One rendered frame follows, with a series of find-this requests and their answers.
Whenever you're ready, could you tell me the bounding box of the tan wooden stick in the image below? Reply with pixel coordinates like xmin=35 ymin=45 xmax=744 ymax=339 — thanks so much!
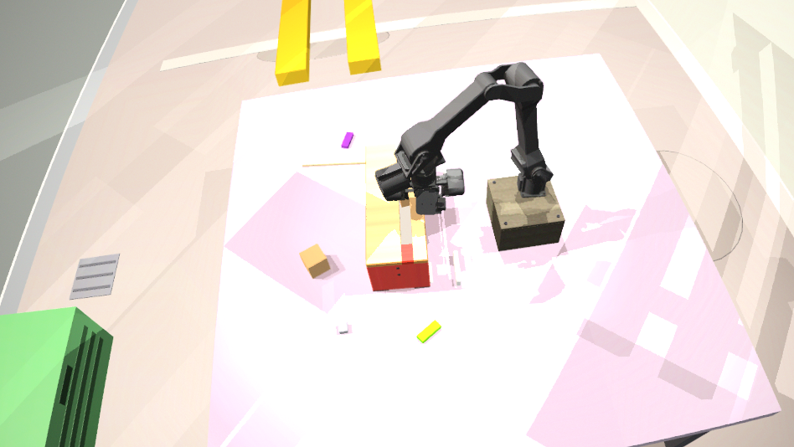
xmin=302 ymin=160 xmax=365 ymax=167

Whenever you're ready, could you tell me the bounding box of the small purple block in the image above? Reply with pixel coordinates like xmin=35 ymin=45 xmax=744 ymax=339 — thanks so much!
xmin=342 ymin=132 xmax=353 ymax=149

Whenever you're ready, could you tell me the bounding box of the small green block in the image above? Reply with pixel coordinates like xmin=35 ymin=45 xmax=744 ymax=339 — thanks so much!
xmin=416 ymin=320 xmax=441 ymax=344

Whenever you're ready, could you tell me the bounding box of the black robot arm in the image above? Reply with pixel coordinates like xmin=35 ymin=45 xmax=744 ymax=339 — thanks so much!
xmin=375 ymin=62 xmax=554 ymax=215

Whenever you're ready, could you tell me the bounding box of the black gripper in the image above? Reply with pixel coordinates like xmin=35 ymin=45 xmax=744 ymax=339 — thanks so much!
xmin=385 ymin=167 xmax=466 ymax=201

